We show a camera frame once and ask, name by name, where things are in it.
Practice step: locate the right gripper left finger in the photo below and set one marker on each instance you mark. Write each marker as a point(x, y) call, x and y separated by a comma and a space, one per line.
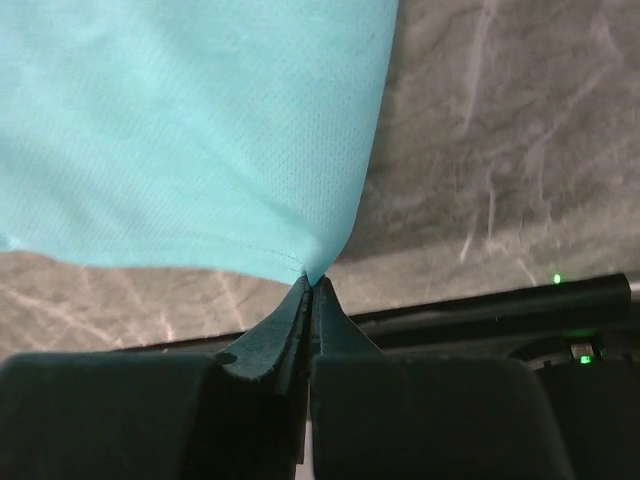
point(238, 413)

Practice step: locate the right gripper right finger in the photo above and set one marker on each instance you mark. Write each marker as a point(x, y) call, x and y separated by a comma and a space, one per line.
point(376, 416)

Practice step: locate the teal t shirt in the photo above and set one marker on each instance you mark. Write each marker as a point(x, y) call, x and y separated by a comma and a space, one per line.
point(231, 135)

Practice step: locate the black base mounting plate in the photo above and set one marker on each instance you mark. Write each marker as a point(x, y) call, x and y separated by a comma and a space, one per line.
point(580, 339)

